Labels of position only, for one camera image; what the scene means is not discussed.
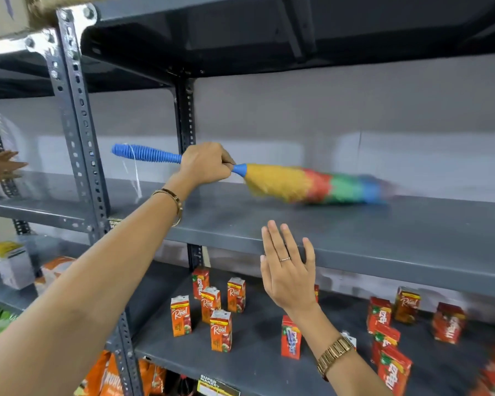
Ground person's right hand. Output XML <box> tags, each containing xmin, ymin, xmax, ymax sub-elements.
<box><xmin>259</xmin><ymin>220</ymin><xmax>317</xmax><ymax>314</ymax></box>

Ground person's left hand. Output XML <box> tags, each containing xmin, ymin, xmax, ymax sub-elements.
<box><xmin>174</xmin><ymin>142</ymin><xmax>237</xmax><ymax>188</ymax></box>

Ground multicolour duster with blue handle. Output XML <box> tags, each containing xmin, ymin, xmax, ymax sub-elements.
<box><xmin>111</xmin><ymin>143</ymin><xmax>397</xmax><ymax>206</ymax></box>

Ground person's right forearm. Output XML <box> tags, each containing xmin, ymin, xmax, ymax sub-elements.
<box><xmin>282</xmin><ymin>303</ymin><xmax>393</xmax><ymax>396</ymax></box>

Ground person's left forearm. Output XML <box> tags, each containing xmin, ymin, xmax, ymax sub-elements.
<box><xmin>0</xmin><ymin>176</ymin><xmax>196</xmax><ymax>396</ymax></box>

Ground orange juice carton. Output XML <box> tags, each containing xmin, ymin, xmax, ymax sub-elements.
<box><xmin>170</xmin><ymin>295</ymin><xmax>193</xmax><ymax>338</ymax></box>
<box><xmin>227</xmin><ymin>277</ymin><xmax>246</xmax><ymax>314</ymax></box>
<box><xmin>210</xmin><ymin>310</ymin><xmax>233</xmax><ymax>353</ymax></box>
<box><xmin>200</xmin><ymin>287</ymin><xmax>222</xmax><ymax>325</ymax></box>
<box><xmin>191</xmin><ymin>267</ymin><xmax>210</xmax><ymax>301</ymax></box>

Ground red and blue juice carton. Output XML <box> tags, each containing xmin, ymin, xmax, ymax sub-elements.
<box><xmin>280</xmin><ymin>315</ymin><xmax>303</xmax><ymax>360</ymax></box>

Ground gold wristwatch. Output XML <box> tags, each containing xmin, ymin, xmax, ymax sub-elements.
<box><xmin>316</xmin><ymin>334</ymin><xmax>356</xmax><ymax>382</ymax></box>

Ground grey metal shelf rack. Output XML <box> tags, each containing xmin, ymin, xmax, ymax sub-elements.
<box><xmin>56</xmin><ymin>0</ymin><xmax>495</xmax><ymax>396</ymax></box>
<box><xmin>0</xmin><ymin>29</ymin><xmax>108</xmax><ymax>316</ymax></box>

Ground black and yellow shelf label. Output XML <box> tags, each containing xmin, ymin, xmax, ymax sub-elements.
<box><xmin>197</xmin><ymin>374</ymin><xmax>241</xmax><ymax>396</ymax></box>

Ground dark red juice carton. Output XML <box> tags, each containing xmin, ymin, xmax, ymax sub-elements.
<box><xmin>394</xmin><ymin>286</ymin><xmax>421</xmax><ymax>325</ymax></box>

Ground dark bottle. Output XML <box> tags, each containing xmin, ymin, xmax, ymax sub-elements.
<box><xmin>169</xmin><ymin>373</ymin><xmax>199</xmax><ymax>396</ymax></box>

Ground orange snack packet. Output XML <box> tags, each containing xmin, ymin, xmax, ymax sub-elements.
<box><xmin>74</xmin><ymin>350</ymin><xmax>124</xmax><ymax>396</ymax></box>
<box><xmin>138</xmin><ymin>359</ymin><xmax>167</xmax><ymax>395</ymax></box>

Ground orange and white packet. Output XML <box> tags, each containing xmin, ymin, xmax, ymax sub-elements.
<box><xmin>34</xmin><ymin>256</ymin><xmax>77</xmax><ymax>296</ymax></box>

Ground white box with yellow label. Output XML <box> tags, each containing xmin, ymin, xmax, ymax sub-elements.
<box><xmin>0</xmin><ymin>241</ymin><xmax>35</xmax><ymax>290</ymax></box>

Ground cardboard box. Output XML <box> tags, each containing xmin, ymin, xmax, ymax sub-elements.
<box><xmin>0</xmin><ymin>0</ymin><xmax>42</xmax><ymax>39</ymax></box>

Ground gold bracelet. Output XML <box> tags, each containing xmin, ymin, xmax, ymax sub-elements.
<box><xmin>151</xmin><ymin>188</ymin><xmax>184</xmax><ymax>227</ymax></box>

